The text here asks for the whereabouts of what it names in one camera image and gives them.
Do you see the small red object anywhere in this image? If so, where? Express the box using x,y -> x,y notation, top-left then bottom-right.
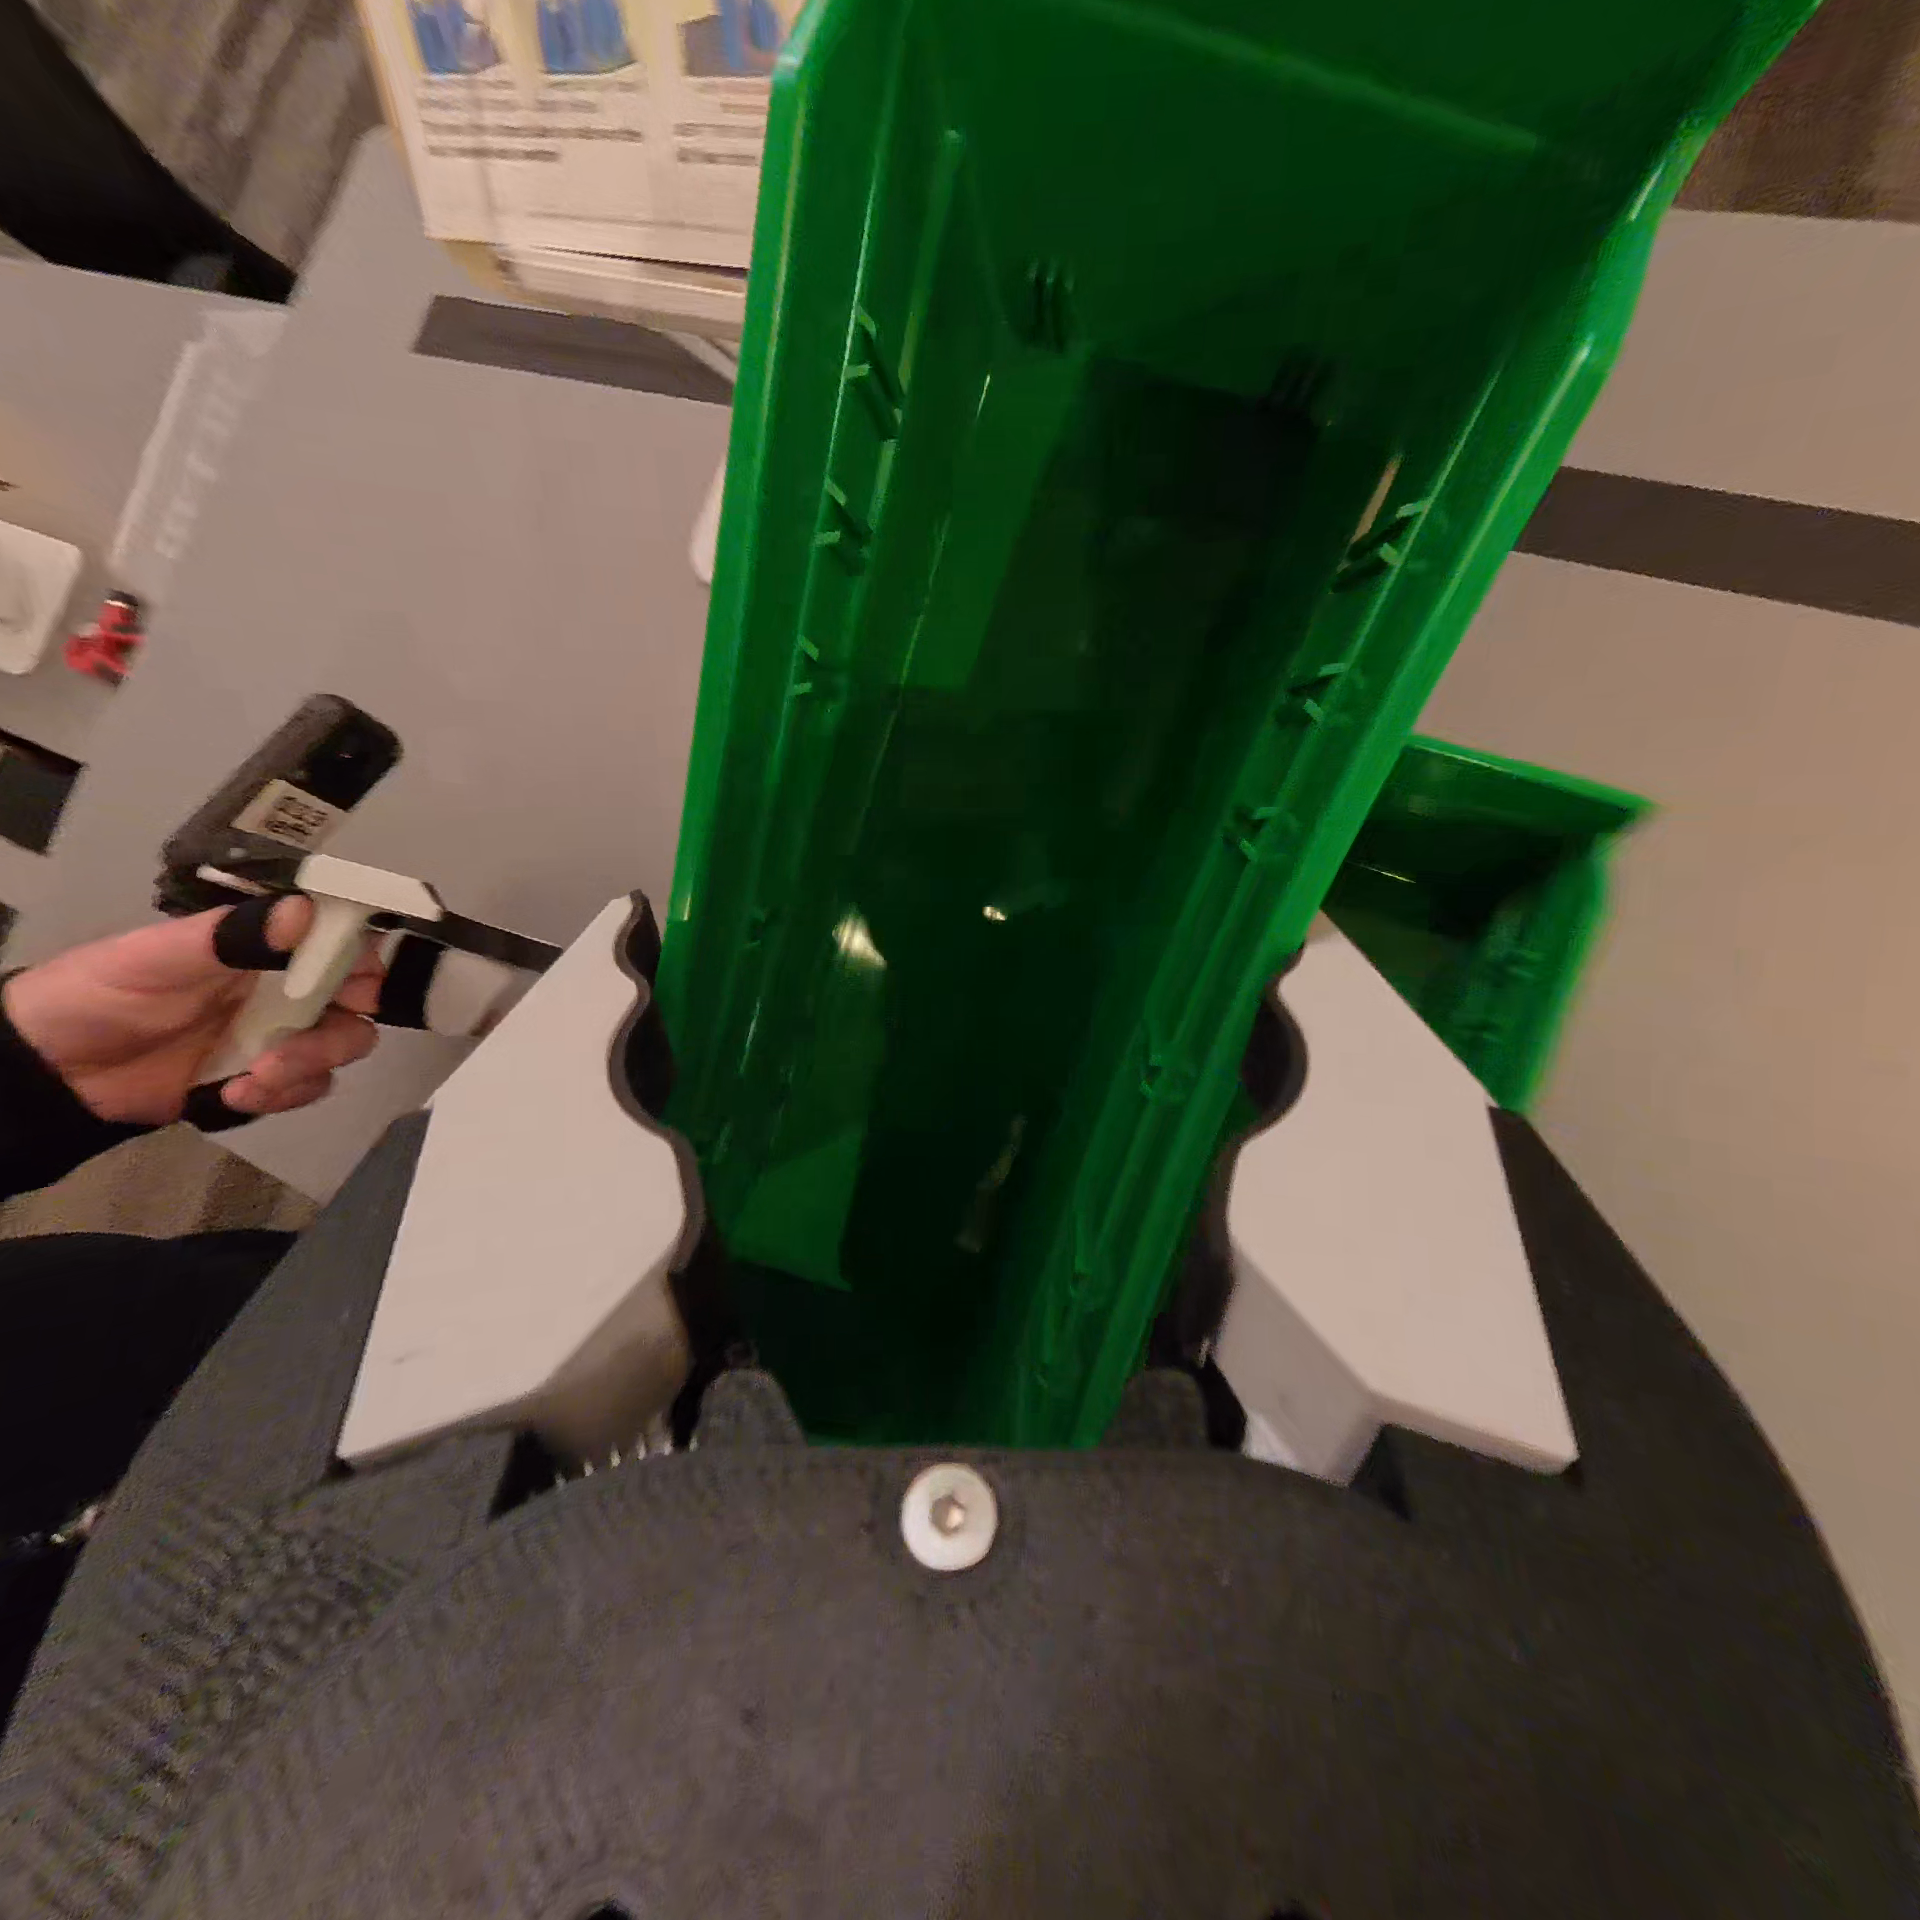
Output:
61,590 -> 148,682

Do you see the green plastic bin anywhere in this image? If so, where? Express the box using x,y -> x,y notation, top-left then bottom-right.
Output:
1328,734 -> 1650,1112
658,0 -> 1823,1449

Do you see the small white holder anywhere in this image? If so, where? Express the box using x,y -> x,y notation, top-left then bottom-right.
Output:
0,517 -> 82,677

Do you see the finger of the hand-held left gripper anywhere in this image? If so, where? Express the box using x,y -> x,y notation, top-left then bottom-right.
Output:
295,852 -> 447,926
383,902 -> 569,1041

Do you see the dark fabric object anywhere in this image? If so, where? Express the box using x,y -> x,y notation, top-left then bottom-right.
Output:
0,0 -> 295,303

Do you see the small black box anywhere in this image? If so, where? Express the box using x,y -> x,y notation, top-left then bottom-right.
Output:
0,732 -> 82,860

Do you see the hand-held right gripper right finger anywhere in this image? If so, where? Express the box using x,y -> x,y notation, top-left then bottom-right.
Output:
1206,943 -> 1580,1478

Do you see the person's left hand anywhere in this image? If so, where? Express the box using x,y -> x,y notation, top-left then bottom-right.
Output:
0,899 -> 438,1134

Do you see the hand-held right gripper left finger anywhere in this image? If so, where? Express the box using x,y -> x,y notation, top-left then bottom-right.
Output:
339,894 -> 707,1470

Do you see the person's left forearm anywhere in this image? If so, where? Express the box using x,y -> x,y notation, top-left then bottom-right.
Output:
0,1006 -> 152,1202

